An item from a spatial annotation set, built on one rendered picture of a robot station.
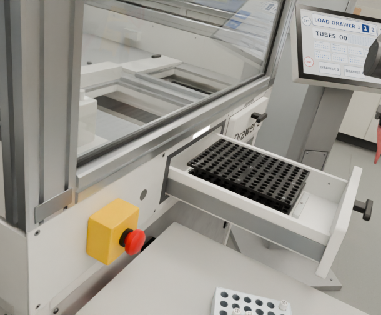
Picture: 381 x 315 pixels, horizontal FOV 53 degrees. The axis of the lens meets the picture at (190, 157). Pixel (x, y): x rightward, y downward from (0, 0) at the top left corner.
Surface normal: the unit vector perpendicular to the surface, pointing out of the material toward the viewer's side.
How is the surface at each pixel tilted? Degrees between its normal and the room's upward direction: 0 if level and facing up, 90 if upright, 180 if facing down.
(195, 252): 0
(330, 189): 90
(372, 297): 1
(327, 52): 50
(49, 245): 90
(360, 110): 90
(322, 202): 0
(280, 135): 90
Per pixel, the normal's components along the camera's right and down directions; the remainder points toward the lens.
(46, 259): 0.87, 0.35
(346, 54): 0.25, -0.20
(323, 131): 0.18, 0.48
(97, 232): -0.46, 0.32
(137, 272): 0.18, -0.88
